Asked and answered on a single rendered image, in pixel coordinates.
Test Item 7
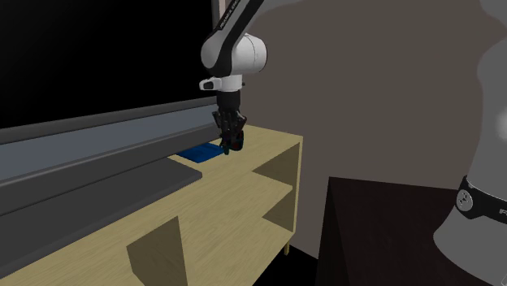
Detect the blue flat book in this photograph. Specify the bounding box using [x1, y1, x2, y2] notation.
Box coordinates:
[176, 142, 225, 165]

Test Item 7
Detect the light wooden shelf cabinet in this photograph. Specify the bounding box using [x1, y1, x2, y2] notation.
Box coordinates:
[0, 123, 305, 286]

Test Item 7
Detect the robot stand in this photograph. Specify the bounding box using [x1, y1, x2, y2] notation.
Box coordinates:
[314, 176, 496, 286]

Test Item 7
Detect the large black television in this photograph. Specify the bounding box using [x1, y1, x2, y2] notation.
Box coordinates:
[0, 0, 223, 279]

